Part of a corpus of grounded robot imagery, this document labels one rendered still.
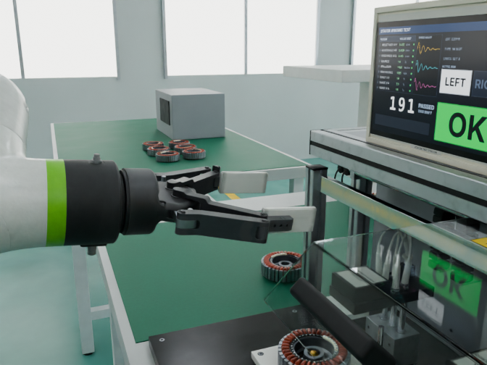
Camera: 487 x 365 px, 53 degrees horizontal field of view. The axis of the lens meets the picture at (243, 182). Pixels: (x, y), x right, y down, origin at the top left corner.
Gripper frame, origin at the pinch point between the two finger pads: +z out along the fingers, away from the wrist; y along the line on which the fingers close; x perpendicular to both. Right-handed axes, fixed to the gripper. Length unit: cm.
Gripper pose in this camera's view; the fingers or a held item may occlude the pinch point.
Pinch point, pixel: (278, 199)
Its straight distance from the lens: 63.4
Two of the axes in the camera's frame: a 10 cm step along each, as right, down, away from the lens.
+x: 1.4, -9.4, -3.0
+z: 9.1, 0.0, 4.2
